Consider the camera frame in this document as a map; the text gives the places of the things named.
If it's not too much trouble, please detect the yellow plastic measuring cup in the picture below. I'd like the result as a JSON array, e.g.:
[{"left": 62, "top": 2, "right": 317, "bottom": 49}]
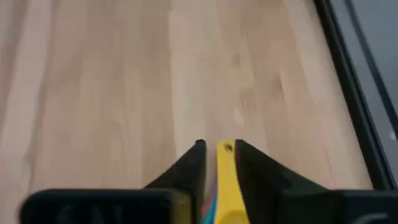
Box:
[{"left": 214, "top": 139, "right": 251, "bottom": 224}]

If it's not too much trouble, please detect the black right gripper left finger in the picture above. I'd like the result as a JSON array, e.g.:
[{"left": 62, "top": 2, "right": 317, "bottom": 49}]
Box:
[{"left": 18, "top": 139, "right": 208, "bottom": 224}]

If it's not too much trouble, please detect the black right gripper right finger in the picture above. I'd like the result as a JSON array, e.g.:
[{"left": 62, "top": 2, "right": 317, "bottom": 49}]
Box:
[{"left": 234, "top": 139, "right": 398, "bottom": 224}]

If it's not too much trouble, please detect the black metal table frame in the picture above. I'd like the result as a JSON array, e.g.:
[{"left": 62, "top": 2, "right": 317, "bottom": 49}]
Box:
[{"left": 312, "top": 0, "right": 397, "bottom": 191}]

